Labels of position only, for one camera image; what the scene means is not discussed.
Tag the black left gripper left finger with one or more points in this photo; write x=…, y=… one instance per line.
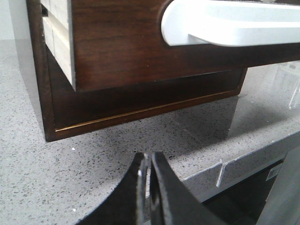
x=126, y=203

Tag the wooden drawer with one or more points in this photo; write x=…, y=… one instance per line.
x=102, y=44

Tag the white QR code label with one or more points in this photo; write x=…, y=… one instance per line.
x=274, y=171

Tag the clear acrylic stand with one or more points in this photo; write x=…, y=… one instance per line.
x=286, y=84

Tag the dark wooden drawer cabinet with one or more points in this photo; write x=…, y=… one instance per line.
x=66, y=113

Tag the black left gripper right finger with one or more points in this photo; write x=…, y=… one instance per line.
x=171, y=203

